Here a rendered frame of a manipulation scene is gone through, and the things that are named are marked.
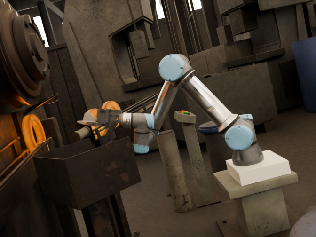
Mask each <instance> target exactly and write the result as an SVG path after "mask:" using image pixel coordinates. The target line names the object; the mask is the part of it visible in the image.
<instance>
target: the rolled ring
mask: <svg viewBox="0 0 316 237"><path fill-rule="evenodd" d="M32 127H33V128H34V131H35V134H36V137H37V143H36V141H35V139H34V135H33V131H32ZM22 131H23V136H24V140H25V143H26V146H27V148H28V149H29V151H30V152H31V151H32V150H33V149H34V148H35V147H36V146H37V145H38V144H40V143H41V142H43V141H45V140H46V136H45V132H44V129H43V126H42V124H41V122H40V120H39V119H38V117H37V116H36V115H34V114H31V115H27V116H25V117H24V118H23V121H22Z"/></svg>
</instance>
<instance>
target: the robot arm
mask: <svg viewBox="0 0 316 237"><path fill-rule="evenodd" d="M159 74H160V76H161V77H162V78H163V79H164V80H165V82H164V85H163V87H162V89H161V92H160V94H159V96H158V99H157V101H156V103H155V106H154V108H153V110H152V112H151V114H147V113H123V114H122V110H115V109H107V108H106V109H98V110H97V117H92V115H91V113H90V112H86V113H85V114H84V117H83V121H77V122H78V123H79V124H81V125H88V126H101V127H109V129H108V131H107V133H106V134H105V135H103V139H102V142H104V143H107V142H108V141H109V140H110V136H111V134H112V132H113V131H114V129H115V127H116V126H117V124H118V123H119V128H122V127H123V128H132V129H134V144H133V146H134V152H136V153H140V154H144V153H147V152H148V151H149V145H150V144H151V143H152V142H153V141H154V140H156V139H157V137H158V135H159V130H160V128H161V126H162V124H163V122H164V119H165V117H166V115H167V113H168V111H169V108H170V106H171V104H172V102H173V100H174V97H175V95H176V93H177V91H178V89H182V90H183V91H184V92H185V94H186V95H187V96H188V97H189V98H190V99H191V100H192V101H193V102H194V103H195V104H196V105H197V106H198V107H199V108H200V109H201V110H202V111H203V112H204V113H205V114H206V115H207V116H208V117H209V118H210V119H211V120H212V121H213V122H214V123H215V124H216V125H217V127H218V132H219V133H220V134H221V135H222V136H223V137H224V138H225V141H226V144H227V145H228V146H229V147H230V148H231V149H233V155H232V162H233V164H234V165H236V166H250V165H254V164H257V163H260V162H262V161H263V160H264V155H263V153H262V151H261V149H260V147H259V146H258V144H257V139H256V134H255V129H254V124H253V118H252V115H251V114H244V115H238V114H232V113H231V112H230V111H229V110H228V109H227V108H226V107H225V106H224V105H223V104H222V103H221V102H220V101H219V100H218V99H217V98H216V97H215V96H214V95H213V94H212V92H211V91H210V90H209V89H208V88H207V87H206V86H205V85H204V84H203V83H202V82H201V81H200V80H199V79H198V78H197V77H196V76H195V70H194V69H193V68H192V67H191V66H190V62H189V60H188V58H187V57H186V56H184V55H181V54H170V55H167V56H165V57H164V58H163V59H162V60H161V62H160V64H159ZM116 118H118V120H116Z"/></svg>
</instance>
